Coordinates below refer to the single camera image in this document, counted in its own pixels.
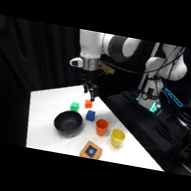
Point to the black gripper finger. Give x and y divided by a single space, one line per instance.
86 88
93 92

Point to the small green base light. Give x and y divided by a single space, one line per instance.
155 108

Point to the black cloth-covered robot stand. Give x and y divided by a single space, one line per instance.
145 129

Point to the green cube block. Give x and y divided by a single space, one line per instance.
75 106

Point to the black curtain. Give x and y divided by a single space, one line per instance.
25 57

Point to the tan tape tag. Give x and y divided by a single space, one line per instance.
108 69

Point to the blue-lit electronic device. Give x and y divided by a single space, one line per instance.
173 96

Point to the brown box with blue circle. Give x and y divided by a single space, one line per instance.
91 151

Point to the blue cube block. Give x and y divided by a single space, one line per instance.
91 115

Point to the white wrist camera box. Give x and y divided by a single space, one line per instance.
76 62

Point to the orange plastic cup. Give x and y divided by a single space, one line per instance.
101 127

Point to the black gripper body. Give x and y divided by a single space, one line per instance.
88 75

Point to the yellow plastic cup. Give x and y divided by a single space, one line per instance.
117 138

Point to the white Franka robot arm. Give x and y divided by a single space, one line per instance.
92 45

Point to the orange cube block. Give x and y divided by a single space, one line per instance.
88 104

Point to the black bowl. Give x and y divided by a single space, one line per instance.
68 122

